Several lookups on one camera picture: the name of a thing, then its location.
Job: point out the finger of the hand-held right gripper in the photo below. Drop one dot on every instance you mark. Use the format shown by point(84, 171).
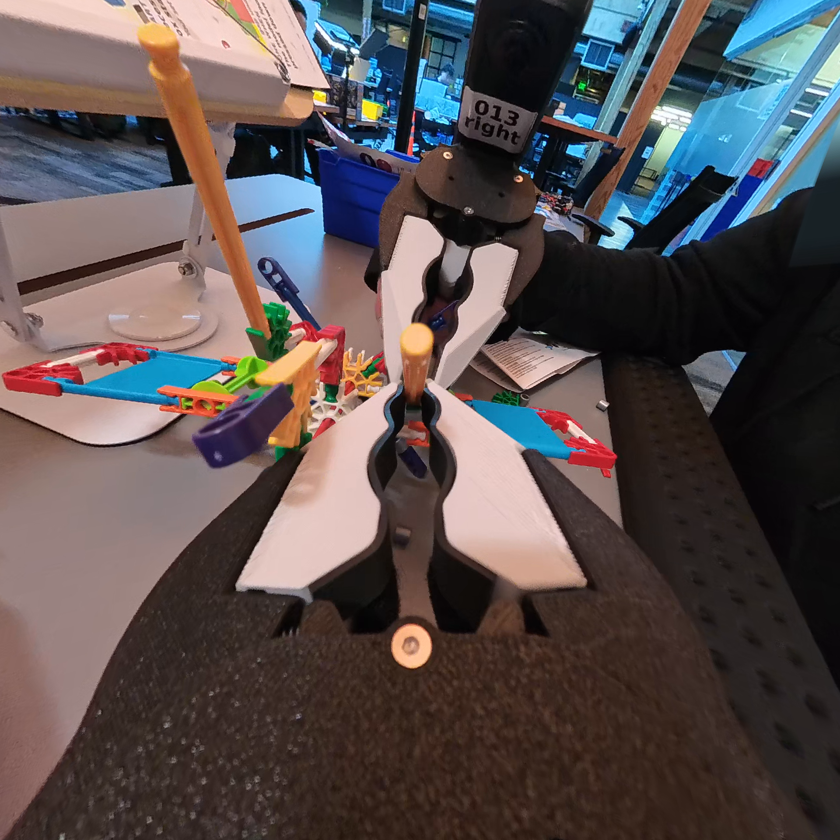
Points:
point(492, 282)
point(400, 275)

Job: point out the yellow plastic rod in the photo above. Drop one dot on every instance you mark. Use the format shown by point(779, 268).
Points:
point(417, 348)
point(203, 184)

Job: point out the blue plastic bin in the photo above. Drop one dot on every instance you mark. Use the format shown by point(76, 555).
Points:
point(354, 203)

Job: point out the toy instruction booklet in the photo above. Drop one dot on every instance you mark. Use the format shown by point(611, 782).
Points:
point(525, 364)

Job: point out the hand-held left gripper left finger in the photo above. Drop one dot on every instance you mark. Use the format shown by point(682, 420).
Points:
point(321, 518)

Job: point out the black perforated pad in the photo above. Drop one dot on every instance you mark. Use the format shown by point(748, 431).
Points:
point(722, 558)

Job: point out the clear plastic bag red header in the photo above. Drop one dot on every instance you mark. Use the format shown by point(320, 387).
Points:
point(367, 157)

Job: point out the colourful construction toy plane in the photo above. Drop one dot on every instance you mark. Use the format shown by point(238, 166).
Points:
point(151, 377)

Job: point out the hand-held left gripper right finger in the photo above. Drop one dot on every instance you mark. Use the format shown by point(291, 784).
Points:
point(512, 518)

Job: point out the black office chair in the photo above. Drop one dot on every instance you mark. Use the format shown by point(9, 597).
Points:
point(695, 197)
point(600, 184)

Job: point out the wooden and white book stand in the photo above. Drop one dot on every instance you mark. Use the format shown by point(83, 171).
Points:
point(98, 52)

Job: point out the yellow storage bin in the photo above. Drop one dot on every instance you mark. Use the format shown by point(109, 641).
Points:
point(371, 108)

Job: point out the person's right forearm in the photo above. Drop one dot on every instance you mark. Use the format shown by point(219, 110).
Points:
point(656, 295)

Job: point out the printed instruction sheet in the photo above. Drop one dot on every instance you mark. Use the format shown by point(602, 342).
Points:
point(282, 46)

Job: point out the black pole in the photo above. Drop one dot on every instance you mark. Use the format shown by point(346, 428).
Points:
point(412, 65)

